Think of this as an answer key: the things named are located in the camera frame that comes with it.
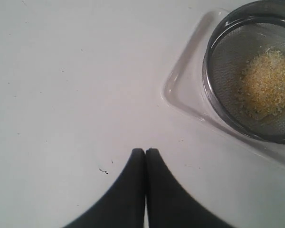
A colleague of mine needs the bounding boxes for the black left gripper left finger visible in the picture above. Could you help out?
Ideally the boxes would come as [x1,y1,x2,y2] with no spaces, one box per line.
[66,148,146,228]

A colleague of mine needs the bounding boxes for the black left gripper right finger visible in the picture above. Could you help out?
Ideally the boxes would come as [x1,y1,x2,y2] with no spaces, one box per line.
[145,148,228,228]

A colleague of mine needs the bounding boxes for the white square tray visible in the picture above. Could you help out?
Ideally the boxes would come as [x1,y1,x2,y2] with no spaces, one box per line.
[161,8,285,165]

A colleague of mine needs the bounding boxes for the yellow grain pile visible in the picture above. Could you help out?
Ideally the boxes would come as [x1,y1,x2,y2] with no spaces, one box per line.
[237,50,285,120]

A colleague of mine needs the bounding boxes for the round metal sieve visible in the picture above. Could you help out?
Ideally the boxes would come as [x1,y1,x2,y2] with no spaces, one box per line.
[202,0,285,144]

